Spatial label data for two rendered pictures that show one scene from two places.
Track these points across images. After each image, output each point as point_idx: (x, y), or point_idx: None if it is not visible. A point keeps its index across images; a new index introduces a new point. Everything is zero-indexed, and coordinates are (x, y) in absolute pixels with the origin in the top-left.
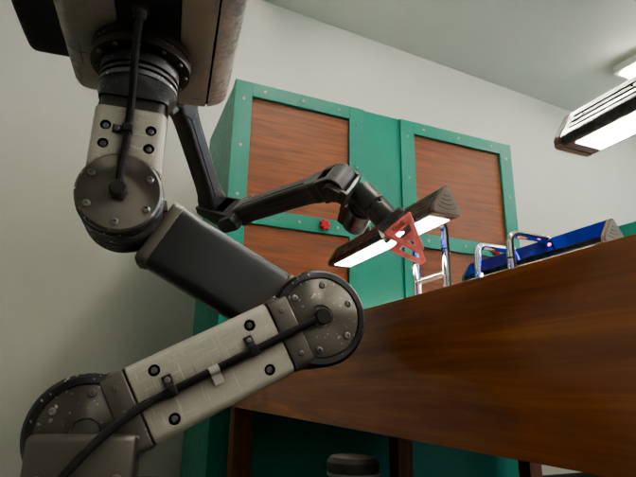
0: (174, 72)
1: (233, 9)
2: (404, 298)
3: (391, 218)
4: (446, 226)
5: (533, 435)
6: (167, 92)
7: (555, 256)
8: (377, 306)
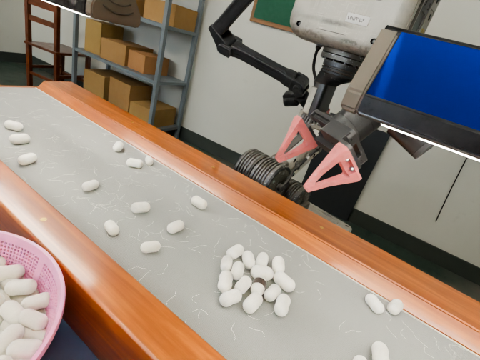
0: (326, 61)
1: (296, 33)
2: (222, 163)
3: (321, 125)
4: None
5: None
6: (318, 74)
7: (154, 127)
8: (246, 176)
